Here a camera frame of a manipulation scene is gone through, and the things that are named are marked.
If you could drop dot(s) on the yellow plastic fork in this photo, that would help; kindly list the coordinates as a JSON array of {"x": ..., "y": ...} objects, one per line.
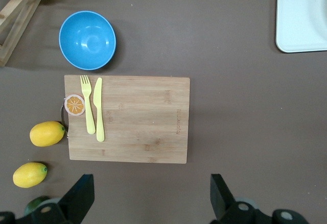
[{"x": 89, "y": 111}]

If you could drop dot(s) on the wooden mug rack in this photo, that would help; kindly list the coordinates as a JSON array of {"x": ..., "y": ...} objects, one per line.
[{"x": 23, "y": 17}]

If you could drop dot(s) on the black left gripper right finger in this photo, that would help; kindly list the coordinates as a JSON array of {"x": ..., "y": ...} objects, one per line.
[{"x": 219, "y": 196}]

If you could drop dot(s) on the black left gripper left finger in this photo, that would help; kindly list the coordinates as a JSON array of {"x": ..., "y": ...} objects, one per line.
[{"x": 79, "y": 196}]

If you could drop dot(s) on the toy orange slice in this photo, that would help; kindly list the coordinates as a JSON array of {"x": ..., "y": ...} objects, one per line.
[{"x": 74, "y": 104}]

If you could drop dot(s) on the yellow plastic knife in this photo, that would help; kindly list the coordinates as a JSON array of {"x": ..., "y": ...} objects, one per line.
[{"x": 99, "y": 111}]

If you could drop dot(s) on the beige tray with bear print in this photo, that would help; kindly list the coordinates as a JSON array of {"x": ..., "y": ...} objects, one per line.
[{"x": 293, "y": 17}]

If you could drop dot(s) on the yellow lemon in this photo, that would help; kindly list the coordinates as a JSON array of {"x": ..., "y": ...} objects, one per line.
[
  {"x": 47, "y": 134},
  {"x": 29, "y": 175}
]

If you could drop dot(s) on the blue bowl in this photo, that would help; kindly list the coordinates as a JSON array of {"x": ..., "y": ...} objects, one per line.
[{"x": 87, "y": 40}]

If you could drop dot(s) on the wooden cutting board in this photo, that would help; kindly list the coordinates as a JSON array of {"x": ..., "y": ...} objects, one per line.
[{"x": 143, "y": 122}]

